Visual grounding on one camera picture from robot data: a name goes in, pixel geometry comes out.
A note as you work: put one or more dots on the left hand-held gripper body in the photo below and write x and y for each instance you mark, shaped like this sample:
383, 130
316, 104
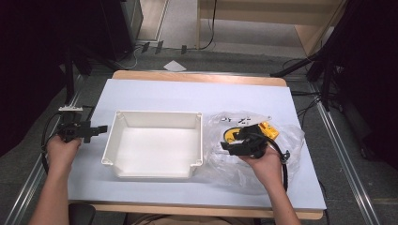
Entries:
72, 128

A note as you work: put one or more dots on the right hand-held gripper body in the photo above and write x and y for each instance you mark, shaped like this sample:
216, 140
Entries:
254, 143

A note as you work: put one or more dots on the yellow round object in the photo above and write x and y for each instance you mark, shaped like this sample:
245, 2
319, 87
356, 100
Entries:
230, 134

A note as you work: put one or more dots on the yellow block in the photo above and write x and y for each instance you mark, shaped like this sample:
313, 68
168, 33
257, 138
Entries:
269, 129

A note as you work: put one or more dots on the clear plastic bag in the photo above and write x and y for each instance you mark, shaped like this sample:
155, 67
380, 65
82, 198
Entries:
219, 168

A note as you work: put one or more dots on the person's right hand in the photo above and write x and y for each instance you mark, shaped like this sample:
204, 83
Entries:
266, 165

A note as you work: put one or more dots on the person's left hand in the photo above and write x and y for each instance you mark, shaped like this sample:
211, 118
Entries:
62, 153

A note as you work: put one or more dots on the white printed label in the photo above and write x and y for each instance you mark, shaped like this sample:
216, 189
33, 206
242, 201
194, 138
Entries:
247, 118

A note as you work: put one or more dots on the black metal stand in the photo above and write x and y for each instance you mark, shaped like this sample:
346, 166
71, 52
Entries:
69, 81

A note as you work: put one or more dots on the white plastic bin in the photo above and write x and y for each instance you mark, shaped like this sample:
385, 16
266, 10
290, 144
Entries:
156, 150

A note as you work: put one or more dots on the white board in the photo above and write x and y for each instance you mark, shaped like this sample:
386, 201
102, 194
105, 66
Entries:
187, 93

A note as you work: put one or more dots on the wooden table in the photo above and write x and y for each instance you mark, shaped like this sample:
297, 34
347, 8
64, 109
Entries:
200, 76

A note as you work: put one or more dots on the dark curtain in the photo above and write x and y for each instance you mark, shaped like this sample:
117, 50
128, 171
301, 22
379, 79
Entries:
372, 78
28, 62

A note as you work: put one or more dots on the black chair seat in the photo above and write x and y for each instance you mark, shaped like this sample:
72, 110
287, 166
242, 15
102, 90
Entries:
82, 214

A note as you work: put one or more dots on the white paper sheet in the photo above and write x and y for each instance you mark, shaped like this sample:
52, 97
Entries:
174, 66

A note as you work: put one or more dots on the black tripod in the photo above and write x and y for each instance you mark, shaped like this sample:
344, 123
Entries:
325, 75

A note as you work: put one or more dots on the black cabinet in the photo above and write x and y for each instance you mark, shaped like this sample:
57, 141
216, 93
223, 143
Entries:
120, 28

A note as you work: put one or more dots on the wooden furniture frame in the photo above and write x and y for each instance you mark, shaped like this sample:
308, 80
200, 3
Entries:
275, 15

